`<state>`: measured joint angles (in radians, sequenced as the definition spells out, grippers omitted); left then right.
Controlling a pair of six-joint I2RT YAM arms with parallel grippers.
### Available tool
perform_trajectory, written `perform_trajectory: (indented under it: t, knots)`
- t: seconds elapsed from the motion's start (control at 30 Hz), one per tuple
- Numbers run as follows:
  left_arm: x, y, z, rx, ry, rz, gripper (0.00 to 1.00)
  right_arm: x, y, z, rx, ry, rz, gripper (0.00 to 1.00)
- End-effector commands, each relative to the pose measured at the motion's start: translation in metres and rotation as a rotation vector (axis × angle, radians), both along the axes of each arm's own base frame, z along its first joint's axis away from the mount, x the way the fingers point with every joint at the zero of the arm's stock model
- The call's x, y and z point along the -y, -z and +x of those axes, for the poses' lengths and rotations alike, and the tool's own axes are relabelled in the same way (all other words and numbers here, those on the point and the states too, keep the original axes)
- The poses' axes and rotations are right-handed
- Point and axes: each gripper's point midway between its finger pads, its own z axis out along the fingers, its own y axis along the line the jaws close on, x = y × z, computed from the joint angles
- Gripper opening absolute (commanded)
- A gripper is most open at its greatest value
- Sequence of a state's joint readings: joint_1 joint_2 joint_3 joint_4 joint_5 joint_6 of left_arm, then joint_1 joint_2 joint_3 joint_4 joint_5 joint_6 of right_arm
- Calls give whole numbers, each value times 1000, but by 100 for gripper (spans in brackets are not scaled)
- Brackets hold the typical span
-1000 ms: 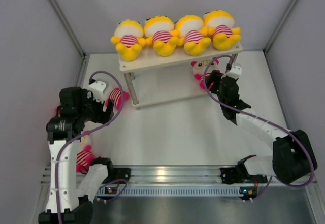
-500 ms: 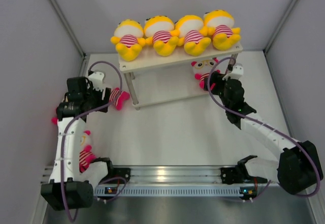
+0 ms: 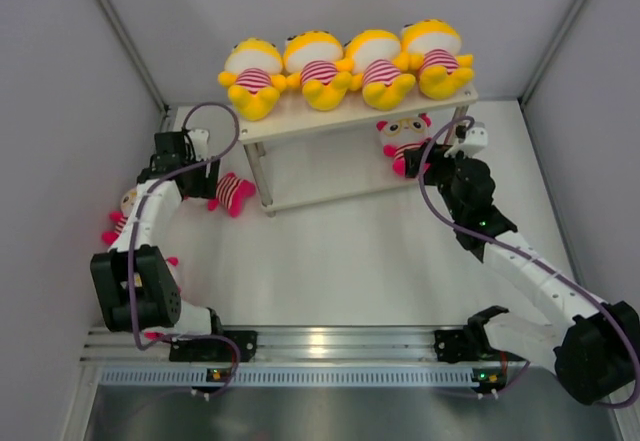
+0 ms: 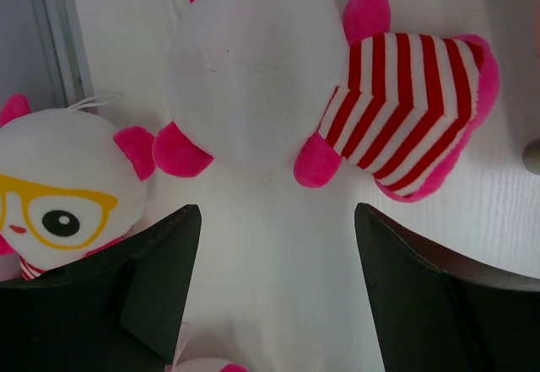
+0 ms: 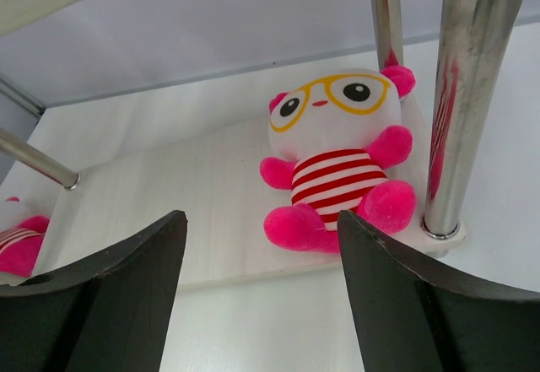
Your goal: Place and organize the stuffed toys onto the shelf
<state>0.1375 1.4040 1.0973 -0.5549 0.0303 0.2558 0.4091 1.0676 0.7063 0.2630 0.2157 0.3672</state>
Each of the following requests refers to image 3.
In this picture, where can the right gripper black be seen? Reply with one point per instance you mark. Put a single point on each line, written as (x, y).
(428, 153)

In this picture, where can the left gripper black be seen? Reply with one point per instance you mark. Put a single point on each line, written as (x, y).
(205, 187)

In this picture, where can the pink plush face down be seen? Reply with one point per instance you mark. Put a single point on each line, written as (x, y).
(400, 135)

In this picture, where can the yellow frog plush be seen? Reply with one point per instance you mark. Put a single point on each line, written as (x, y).
(380, 68)
(316, 66)
(253, 78)
(434, 48)

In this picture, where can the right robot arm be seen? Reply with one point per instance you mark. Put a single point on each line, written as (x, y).
(589, 345)

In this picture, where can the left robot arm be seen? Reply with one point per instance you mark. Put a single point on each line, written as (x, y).
(135, 286)

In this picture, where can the pink plush near shelf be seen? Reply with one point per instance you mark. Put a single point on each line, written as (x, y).
(232, 192)

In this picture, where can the white two-tier shelf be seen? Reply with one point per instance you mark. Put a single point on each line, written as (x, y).
(301, 157)

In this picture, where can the pink plush far left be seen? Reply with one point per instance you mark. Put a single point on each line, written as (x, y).
(120, 217)

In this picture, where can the pink plush with glasses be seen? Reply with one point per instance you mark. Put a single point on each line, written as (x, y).
(172, 264)

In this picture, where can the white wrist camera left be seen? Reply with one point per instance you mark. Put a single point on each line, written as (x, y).
(200, 140)

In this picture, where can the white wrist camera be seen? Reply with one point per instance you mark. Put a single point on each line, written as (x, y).
(471, 139)
(200, 140)

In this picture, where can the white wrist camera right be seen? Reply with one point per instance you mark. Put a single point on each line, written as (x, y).
(471, 139)

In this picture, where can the aluminium rail frame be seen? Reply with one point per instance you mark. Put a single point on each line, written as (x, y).
(288, 345)

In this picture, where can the perforated cable duct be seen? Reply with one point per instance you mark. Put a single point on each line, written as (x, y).
(337, 376)

